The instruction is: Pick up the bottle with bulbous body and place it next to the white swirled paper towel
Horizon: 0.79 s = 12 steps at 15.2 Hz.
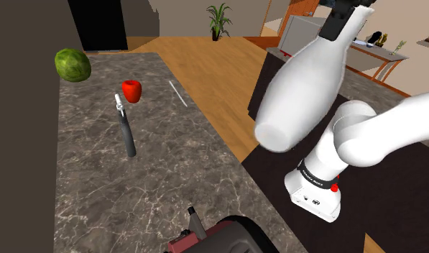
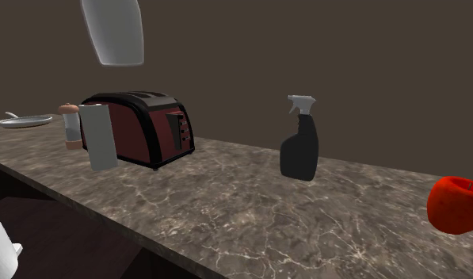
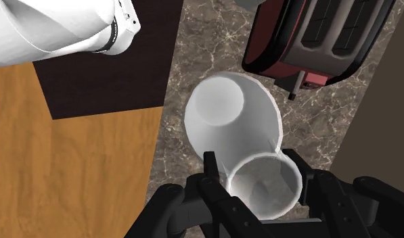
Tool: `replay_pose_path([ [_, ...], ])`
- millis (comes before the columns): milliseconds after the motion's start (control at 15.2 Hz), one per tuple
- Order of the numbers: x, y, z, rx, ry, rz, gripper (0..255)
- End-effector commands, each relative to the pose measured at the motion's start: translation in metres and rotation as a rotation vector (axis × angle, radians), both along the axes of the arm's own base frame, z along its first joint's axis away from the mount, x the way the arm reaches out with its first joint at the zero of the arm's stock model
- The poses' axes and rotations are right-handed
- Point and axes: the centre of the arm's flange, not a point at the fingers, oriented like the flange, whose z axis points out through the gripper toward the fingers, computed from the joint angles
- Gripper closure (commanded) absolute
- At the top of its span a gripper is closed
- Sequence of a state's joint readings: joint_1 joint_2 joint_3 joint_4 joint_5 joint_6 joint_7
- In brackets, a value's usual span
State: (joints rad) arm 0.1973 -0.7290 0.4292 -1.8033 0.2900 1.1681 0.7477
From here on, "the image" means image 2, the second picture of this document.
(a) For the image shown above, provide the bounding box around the black spray bottle grey trigger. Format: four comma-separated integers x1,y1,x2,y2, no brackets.
279,94,320,182

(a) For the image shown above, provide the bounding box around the red and black toaster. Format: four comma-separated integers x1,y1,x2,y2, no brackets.
80,90,196,171

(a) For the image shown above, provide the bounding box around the wooden and clear pepper grinder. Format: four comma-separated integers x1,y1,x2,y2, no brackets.
57,102,84,151

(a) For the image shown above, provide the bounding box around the grey plate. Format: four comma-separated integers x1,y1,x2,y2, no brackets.
0,115,55,129

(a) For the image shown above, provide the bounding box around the red apple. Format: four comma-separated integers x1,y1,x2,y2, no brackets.
426,176,473,235

